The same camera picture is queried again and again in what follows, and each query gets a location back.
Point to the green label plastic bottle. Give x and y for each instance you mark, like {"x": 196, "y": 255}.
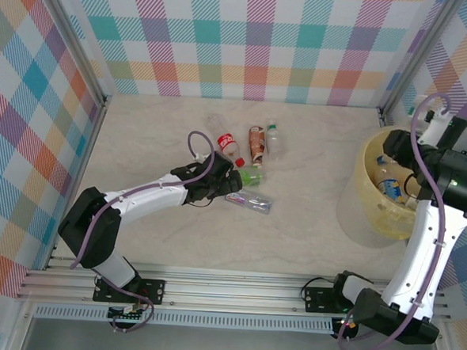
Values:
{"x": 251, "y": 177}

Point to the purple label water bottle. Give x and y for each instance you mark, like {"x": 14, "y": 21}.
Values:
{"x": 249, "y": 201}

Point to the red label cola bottle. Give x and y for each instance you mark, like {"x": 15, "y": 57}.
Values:
{"x": 227, "y": 141}

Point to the blue label blue cap bottle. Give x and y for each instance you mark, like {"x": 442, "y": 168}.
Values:
{"x": 392, "y": 188}

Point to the brown label plastic bottle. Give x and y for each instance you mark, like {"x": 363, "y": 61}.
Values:
{"x": 256, "y": 142}

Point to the clear bottle green cap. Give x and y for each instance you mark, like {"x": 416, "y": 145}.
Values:
{"x": 276, "y": 144}

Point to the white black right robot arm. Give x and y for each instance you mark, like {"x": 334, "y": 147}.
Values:
{"x": 414, "y": 265}

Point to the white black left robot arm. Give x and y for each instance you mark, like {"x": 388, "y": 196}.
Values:
{"x": 149, "y": 197}

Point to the yellow translucent plastic bin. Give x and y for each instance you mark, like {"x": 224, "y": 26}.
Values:
{"x": 366, "y": 171}

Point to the left electronics board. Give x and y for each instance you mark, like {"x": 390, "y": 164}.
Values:
{"x": 127, "y": 317}

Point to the electronics board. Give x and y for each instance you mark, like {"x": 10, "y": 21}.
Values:
{"x": 127, "y": 317}
{"x": 345, "y": 328}

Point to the right electronics board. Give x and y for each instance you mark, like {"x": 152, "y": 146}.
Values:
{"x": 345, "y": 328}

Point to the aluminium right frame post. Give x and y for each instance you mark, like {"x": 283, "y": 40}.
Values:
{"x": 420, "y": 55}

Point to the aluminium frame post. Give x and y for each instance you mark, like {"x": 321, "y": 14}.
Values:
{"x": 420, "y": 55}
{"x": 81, "y": 42}

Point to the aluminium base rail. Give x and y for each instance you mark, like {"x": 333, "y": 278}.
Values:
{"x": 230, "y": 290}

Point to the aluminium left side rail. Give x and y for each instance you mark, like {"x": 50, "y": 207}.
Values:
{"x": 91, "y": 134}

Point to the aluminium left frame post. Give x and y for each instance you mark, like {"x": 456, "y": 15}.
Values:
{"x": 81, "y": 42}

